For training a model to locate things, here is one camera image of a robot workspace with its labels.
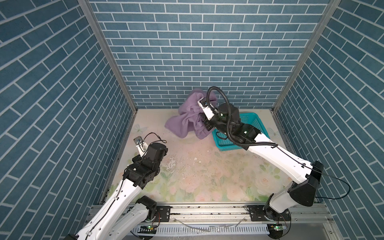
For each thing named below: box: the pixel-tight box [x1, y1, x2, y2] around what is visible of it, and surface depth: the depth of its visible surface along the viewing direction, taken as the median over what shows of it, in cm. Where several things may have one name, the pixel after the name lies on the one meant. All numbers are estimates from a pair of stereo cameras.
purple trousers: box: [164, 89, 218, 140], surface depth 69 cm
